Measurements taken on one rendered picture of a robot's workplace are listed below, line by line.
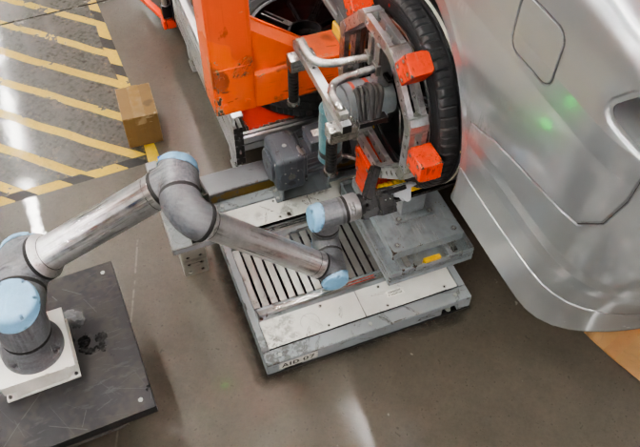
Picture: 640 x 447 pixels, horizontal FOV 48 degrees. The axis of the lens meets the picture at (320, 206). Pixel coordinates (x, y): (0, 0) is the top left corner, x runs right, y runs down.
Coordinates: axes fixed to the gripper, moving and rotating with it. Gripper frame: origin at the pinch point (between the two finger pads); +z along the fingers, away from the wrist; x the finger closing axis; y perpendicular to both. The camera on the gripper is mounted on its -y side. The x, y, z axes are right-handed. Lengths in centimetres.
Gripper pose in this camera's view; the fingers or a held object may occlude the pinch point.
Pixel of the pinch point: (411, 182)
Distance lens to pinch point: 241.7
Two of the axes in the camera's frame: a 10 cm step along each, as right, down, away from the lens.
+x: 2.7, 0.6, -9.6
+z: 9.3, -2.7, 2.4
